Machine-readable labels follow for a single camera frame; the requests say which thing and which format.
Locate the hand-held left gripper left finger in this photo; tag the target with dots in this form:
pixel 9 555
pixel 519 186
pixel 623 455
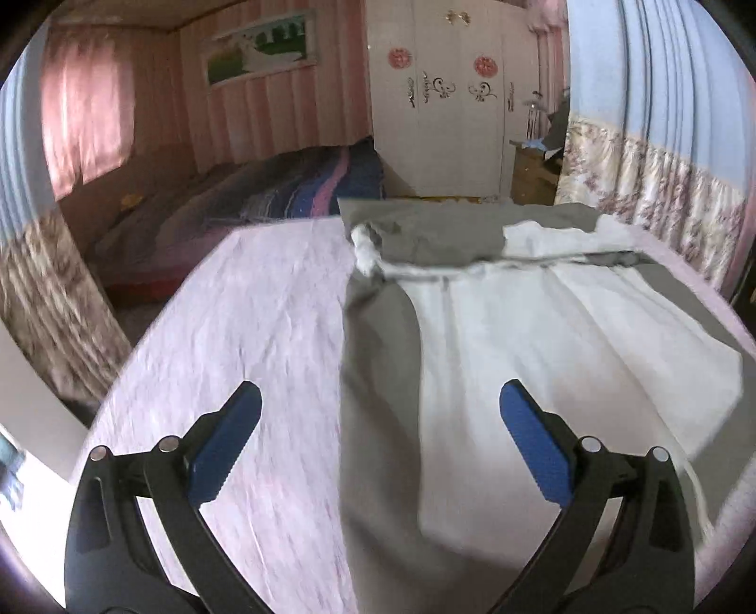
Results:
pixel 224 448

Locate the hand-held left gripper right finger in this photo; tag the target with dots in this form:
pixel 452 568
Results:
pixel 534 448

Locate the grey and white garment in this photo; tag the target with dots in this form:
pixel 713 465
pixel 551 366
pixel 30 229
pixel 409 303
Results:
pixel 502 354

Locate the pink floral bedsheet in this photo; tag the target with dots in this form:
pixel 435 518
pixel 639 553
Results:
pixel 248 330

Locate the brown bed with headboard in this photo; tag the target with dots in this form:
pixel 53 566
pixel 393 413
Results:
pixel 153 260

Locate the blue floral curtain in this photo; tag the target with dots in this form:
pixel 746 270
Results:
pixel 47 283
pixel 649 71

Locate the striped blanket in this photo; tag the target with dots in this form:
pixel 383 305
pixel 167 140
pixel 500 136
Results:
pixel 266 189

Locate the yellow toy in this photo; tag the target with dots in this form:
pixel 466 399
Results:
pixel 131 200

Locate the wooden nightstand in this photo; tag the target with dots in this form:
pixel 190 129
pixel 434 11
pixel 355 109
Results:
pixel 531 177

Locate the blue item on nightstand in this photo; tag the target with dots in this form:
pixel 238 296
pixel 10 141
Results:
pixel 536 144

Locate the white wardrobe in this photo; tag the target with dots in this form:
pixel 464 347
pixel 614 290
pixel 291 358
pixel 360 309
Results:
pixel 449 147

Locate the desk lamp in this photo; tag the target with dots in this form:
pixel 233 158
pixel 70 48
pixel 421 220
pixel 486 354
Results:
pixel 536 112

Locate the pink curtain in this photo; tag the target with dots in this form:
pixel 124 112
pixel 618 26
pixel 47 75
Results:
pixel 88 106

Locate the red round decal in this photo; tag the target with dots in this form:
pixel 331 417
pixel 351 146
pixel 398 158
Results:
pixel 400 58

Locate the gold bow ornament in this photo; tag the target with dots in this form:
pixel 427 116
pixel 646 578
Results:
pixel 458 17

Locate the framed wall picture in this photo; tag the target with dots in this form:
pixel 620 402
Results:
pixel 260 50

